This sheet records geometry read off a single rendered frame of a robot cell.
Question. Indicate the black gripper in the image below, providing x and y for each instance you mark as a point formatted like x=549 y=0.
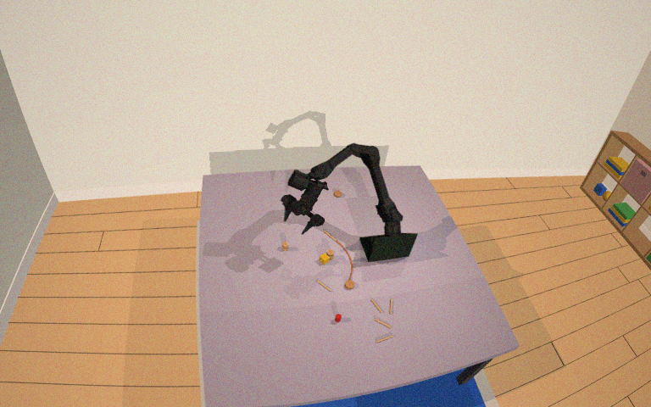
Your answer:
x=315 y=220

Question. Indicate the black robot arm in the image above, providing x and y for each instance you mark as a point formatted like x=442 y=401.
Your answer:
x=386 y=208

